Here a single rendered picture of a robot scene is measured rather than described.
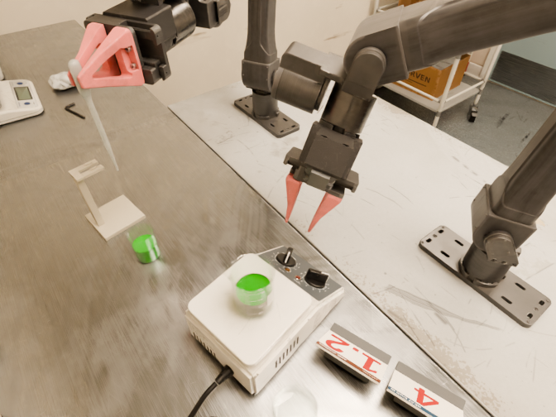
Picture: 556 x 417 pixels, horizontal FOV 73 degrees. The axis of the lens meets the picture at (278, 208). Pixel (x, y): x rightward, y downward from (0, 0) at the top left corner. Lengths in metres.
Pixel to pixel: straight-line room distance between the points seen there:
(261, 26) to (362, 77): 0.45
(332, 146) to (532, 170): 0.25
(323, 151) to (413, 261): 0.33
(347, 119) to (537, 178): 0.24
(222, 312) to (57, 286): 0.31
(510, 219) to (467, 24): 0.26
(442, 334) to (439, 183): 0.34
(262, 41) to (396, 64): 0.46
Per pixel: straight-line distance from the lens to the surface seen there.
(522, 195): 0.56
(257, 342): 0.47
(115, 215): 0.76
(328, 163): 0.41
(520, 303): 0.69
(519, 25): 0.45
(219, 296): 0.50
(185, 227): 0.71
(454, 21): 0.44
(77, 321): 0.65
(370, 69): 0.43
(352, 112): 0.48
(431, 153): 0.92
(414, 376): 0.57
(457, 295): 0.66
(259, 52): 0.86
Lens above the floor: 1.41
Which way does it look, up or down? 46 degrees down
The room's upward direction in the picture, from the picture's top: straight up
